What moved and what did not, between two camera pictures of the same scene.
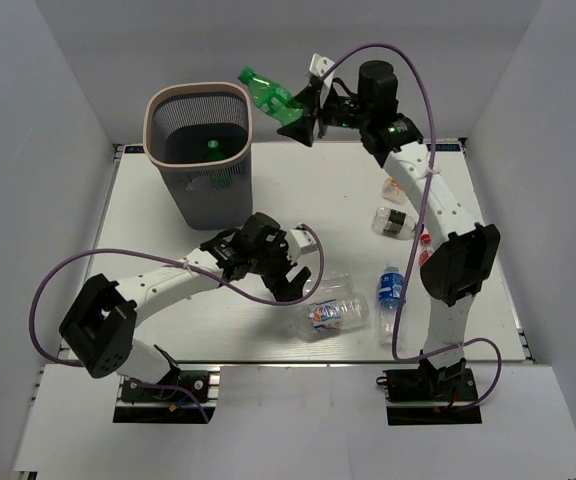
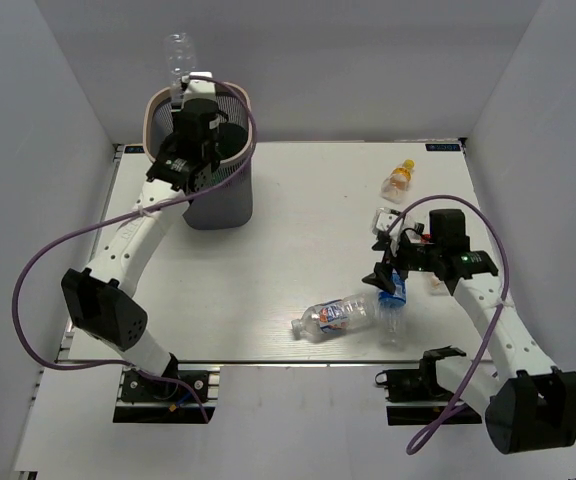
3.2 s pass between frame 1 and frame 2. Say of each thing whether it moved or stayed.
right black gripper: moved
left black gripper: moved
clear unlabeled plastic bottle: moved
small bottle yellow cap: stayed
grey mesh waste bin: stayed
